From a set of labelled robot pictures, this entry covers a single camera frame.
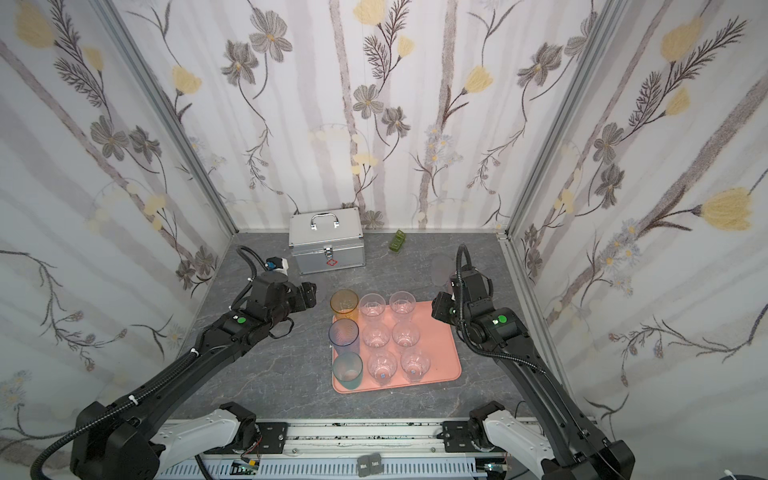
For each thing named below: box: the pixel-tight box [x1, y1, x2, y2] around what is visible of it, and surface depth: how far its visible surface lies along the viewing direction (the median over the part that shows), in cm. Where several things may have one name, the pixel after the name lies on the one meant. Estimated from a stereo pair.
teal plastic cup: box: [332, 352, 363, 391], surface depth 84 cm
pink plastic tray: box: [334, 301, 462, 394], surface depth 86 cm
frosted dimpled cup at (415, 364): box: [400, 348, 431, 384], surface depth 85 cm
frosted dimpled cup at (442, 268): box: [430, 255, 456, 287], surface depth 108 cm
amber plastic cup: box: [330, 288, 359, 321], surface depth 86 cm
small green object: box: [389, 229, 406, 253], surface depth 117 cm
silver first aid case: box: [289, 208, 366, 275], surface depth 103 cm
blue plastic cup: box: [328, 318, 361, 355], surface depth 82 cm
